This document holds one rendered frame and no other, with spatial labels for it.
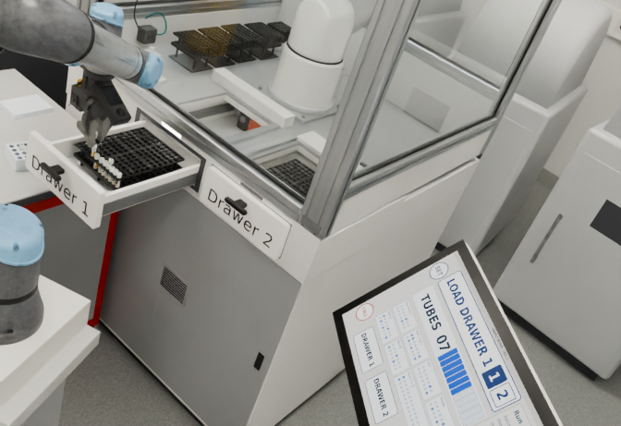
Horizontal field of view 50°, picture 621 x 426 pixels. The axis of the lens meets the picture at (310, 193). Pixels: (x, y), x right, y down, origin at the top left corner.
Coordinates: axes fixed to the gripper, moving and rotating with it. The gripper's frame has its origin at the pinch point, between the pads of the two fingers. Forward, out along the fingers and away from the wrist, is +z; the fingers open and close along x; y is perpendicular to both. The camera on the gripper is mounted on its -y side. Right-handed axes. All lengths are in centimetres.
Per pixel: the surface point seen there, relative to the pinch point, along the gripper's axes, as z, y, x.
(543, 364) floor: 96, -117, -165
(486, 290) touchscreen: -26, -99, -5
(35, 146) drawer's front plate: 3.4, 9.5, 10.3
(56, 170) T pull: 2.5, -2.2, 12.7
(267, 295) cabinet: 25, -49, -21
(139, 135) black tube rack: 4.1, 3.1, -17.3
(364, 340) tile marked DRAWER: -6, -85, 4
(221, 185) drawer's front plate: 3.6, -25.7, -20.3
